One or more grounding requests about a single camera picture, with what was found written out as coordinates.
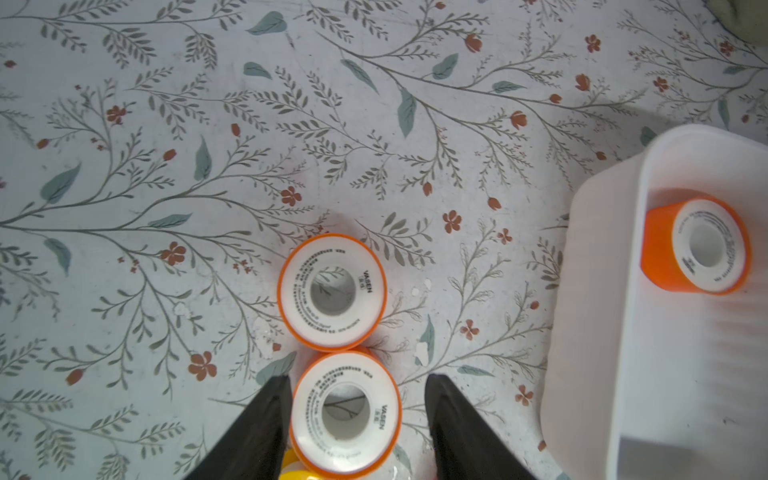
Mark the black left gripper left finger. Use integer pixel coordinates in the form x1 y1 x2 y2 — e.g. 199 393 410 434
186 375 292 480

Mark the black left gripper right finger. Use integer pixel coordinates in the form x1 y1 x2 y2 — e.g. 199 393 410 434
425 374 533 480

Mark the orange white sealing tape roll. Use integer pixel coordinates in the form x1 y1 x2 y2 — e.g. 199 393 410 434
277 233 388 352
640 196 752 295
290 350 402 479

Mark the yellow tape roll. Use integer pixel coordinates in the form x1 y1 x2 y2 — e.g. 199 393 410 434
278 449 323 480

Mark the white plastic storage box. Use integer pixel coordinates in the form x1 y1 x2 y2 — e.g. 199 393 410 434
541 125 767 479

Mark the green linen pillow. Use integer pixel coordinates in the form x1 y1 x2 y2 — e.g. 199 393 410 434
706 0 768 46

